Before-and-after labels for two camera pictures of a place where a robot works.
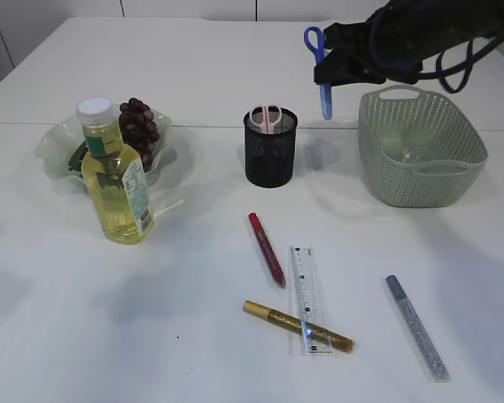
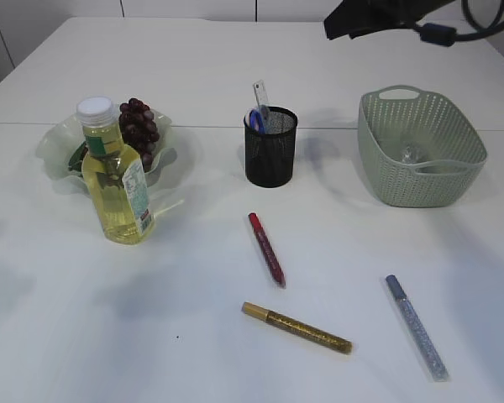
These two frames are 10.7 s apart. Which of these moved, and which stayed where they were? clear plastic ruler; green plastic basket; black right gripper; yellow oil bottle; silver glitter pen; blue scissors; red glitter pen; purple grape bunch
Moved: black right gripper; blue scissors; clear plastic ruler
Stayed: silver glitter pen; yellow oil bottle; red glitter pen; purple grape bunch; green plastic basket
